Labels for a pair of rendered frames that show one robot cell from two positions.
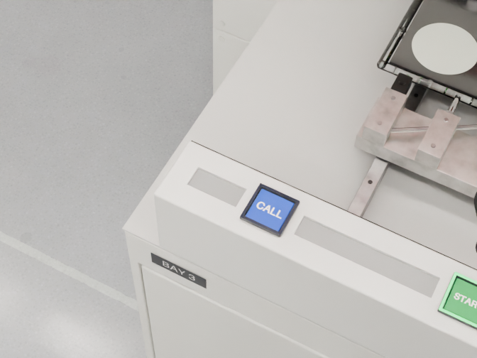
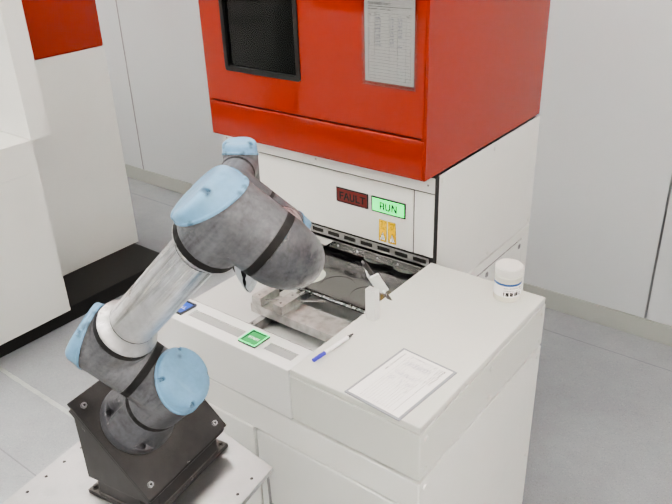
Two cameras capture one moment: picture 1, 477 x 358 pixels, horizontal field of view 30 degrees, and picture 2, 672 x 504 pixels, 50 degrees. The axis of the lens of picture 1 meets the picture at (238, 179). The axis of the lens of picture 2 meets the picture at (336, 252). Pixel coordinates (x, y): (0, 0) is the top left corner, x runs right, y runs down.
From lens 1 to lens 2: 123 cm
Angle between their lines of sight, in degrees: 32
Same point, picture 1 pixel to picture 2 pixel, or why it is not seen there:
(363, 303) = (209, 342)
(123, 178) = not seen: hidden behind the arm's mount
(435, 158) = (280, 307)
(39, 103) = not seen: hidden behind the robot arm
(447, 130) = (291, 298)
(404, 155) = (269, 310)
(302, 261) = (186, 323)
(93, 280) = not seen: hidden behind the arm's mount
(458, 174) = (292, 317)
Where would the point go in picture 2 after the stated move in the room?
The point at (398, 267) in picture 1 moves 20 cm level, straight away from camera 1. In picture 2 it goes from (229, 328) to (278, 293)
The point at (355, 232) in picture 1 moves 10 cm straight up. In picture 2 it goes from (216, 316) to (212, 282)
